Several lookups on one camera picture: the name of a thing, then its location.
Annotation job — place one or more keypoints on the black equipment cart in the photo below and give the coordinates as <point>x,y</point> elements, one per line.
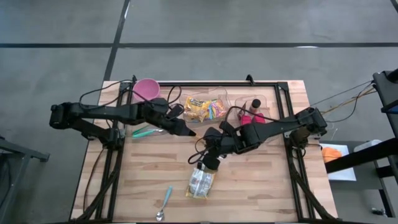
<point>387,90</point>

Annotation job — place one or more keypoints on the iridescent rainbow spoon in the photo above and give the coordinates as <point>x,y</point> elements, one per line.
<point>140,130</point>

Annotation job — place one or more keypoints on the small black object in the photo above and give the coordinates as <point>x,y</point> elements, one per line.
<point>378,212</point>

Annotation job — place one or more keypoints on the white plastic container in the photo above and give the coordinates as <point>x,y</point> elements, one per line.
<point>367,145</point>

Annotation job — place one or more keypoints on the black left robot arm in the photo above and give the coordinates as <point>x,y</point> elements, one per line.
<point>93,113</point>

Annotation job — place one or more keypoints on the red green ramen packet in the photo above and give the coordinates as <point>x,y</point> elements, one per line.
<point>221,109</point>

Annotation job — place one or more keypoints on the grey metal stand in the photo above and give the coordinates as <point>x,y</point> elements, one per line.
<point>28,152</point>

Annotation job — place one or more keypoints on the clear plastic bin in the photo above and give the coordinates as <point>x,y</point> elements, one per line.
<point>130,124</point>
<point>264,102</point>
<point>228,96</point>

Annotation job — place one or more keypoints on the orange object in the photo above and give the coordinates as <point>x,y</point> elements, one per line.
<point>331,155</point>

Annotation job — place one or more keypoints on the green-label spice jar black cap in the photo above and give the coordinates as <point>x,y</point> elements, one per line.
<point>200,165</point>

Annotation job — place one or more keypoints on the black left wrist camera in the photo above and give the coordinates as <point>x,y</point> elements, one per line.
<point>176,111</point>

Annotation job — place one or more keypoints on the red plastic container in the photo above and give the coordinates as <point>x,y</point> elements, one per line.
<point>259,118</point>

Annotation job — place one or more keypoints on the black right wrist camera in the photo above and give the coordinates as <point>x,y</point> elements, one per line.
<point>227,126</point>

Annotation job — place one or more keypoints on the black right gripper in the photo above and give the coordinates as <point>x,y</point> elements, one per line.
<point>230,143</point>

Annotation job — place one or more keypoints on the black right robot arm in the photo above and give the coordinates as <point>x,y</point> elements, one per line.
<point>280,126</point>

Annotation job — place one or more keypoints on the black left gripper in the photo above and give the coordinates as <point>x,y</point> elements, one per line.
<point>157,113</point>

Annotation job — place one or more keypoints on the yellow noodle packet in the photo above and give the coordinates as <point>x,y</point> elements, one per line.
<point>192,109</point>

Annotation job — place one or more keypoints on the white paper sheet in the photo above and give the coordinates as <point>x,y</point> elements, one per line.
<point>342,174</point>

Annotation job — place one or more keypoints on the colourful blue-edged noodle packet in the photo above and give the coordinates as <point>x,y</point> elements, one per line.
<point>211,110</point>

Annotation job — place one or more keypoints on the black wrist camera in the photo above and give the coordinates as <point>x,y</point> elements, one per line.
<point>176,111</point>
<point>227,126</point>

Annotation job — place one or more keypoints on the black aluminium table frame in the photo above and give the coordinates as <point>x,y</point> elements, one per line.
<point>202,84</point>

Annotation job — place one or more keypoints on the pink bowl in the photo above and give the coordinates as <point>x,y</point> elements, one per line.
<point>146,88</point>

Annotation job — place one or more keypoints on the orange spice bottle black cap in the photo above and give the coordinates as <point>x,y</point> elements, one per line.
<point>255,106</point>

